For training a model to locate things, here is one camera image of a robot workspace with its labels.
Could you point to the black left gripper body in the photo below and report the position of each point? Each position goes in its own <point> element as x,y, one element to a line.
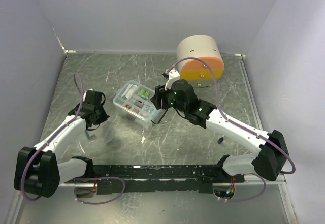
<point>102,115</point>

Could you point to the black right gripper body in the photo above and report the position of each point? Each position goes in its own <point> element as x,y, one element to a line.
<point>163,97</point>

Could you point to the green sachet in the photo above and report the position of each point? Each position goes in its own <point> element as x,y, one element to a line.
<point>144,93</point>

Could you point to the clear plastic box lid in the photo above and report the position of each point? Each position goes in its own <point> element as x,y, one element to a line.
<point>95,139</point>

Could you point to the clear plastic storage box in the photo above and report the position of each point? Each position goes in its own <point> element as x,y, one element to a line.
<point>135,107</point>

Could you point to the clear compartment tray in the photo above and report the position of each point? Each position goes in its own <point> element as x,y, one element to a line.
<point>135,100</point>

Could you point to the clear packet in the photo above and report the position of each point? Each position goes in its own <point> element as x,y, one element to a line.
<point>131,88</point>

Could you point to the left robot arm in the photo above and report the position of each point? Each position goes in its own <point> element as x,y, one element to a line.
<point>38,171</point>

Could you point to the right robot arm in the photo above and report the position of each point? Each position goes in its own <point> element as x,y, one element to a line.
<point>268,151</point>

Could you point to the round drawer cabinet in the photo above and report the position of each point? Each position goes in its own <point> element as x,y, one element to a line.
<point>203,52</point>

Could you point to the small dark blue cap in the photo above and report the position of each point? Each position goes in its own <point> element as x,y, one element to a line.
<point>220,140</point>

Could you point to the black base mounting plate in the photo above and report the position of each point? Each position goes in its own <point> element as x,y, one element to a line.
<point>168,178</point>

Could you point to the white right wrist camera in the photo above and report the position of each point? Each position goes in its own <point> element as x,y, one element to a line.
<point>171,76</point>

